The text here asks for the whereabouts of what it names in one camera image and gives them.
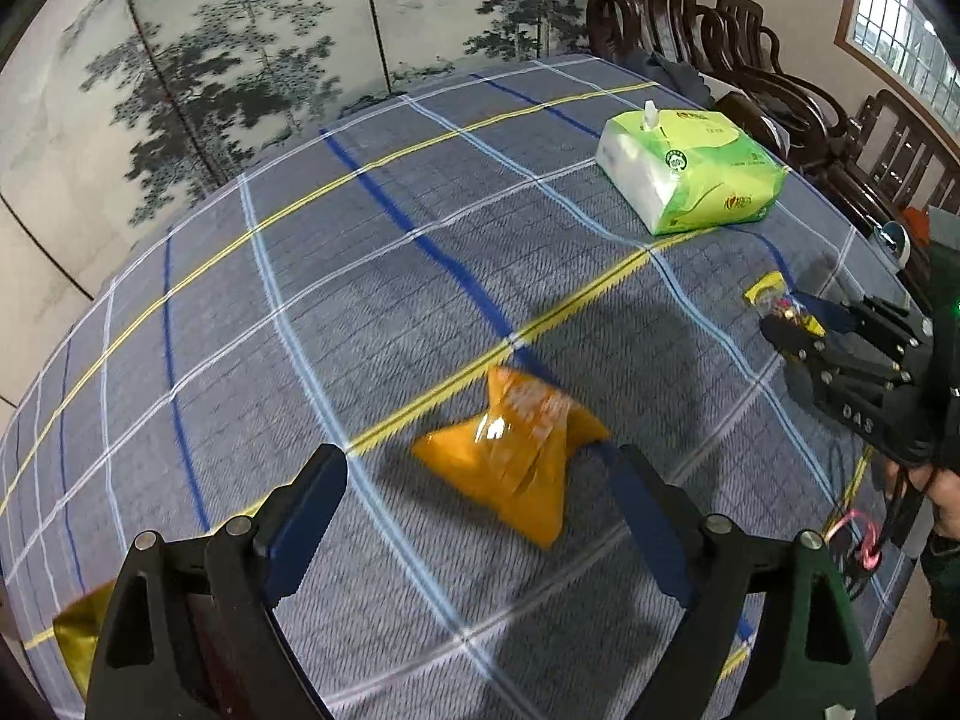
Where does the green tissue pack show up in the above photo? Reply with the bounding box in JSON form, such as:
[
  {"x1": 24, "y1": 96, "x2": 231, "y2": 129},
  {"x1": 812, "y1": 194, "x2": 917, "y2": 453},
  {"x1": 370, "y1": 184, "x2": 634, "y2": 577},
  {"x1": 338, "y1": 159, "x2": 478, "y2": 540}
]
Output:
[{"x1": 596, "y1": 103, "x2": 788, "y2": 236}]

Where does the plaid blue tablecloth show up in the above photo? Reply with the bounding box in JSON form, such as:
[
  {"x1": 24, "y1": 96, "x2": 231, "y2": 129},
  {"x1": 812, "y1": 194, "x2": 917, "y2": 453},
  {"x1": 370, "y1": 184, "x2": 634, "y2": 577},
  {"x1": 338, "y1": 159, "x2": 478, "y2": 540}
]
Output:
[{"x1": 2, "y1": 59, "x2": 901, "y2": 718}]

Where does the small yellow candy packet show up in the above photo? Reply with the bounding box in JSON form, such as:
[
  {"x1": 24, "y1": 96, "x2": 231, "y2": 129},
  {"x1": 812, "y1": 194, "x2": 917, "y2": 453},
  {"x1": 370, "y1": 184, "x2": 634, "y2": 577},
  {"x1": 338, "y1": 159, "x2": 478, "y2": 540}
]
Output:
[{"x1": 743, "y1": 271, "x2": 825, "y2": 337}]

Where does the person's right hand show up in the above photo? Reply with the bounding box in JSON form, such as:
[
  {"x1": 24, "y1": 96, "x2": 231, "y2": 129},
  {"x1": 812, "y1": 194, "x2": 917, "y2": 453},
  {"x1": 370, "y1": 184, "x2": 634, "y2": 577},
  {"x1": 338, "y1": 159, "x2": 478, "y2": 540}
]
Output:
[{"x1": 885, "y1": 460, "x2": 960, "y2": 541}]

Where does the orange snack packet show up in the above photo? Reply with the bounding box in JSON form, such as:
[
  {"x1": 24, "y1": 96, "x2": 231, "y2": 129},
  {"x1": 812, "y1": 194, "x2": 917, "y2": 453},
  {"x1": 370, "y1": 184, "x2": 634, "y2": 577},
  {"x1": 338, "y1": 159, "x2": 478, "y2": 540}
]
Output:
[{"x1": 412, "y1": 366, "x2": 610, "y2": 550}]

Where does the dark wooden chair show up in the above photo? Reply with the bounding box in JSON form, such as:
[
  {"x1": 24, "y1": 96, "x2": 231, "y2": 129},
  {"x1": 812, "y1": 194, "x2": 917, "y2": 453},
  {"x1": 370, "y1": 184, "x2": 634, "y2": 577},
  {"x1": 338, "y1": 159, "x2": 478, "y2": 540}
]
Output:
[
  {"x1": 815, "y1": 89, "x2": 958, "y2": 249},
  {"x1": 586, "y1": 0, "x2": 848, "y2": 171}
]

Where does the painted folding screen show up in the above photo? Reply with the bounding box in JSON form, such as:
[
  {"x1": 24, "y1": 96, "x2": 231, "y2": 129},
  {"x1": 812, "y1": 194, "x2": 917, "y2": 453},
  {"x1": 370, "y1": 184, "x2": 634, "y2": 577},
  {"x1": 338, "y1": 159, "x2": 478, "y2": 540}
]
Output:
[{"x1": 2, "y1": 0, "x2": 586, "y2": 408}]

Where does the window with grille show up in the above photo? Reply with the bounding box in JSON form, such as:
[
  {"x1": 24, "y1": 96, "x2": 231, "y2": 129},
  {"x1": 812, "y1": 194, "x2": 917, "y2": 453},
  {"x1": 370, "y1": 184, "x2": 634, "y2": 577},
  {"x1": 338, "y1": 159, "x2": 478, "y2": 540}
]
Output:
[{"x1": 838, "y1": 0, "x2": 958, "y2": 135}]

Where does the dark green sleeve forearm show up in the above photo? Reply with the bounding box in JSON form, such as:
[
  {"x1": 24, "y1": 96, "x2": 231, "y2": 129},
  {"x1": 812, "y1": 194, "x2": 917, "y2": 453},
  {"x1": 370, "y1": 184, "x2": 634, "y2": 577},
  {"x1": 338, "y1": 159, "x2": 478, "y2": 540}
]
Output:
[{"x1": 921, "y1": 532, "x2": 960, "y2": 642}]

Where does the red gold toffee tin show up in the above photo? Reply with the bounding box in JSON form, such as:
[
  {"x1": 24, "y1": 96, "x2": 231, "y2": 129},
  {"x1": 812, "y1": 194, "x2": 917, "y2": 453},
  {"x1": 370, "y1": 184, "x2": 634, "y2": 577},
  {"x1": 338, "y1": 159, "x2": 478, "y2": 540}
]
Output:
[{"x1": 52, "y1": 580, "x2": 116, "y2": 699}]

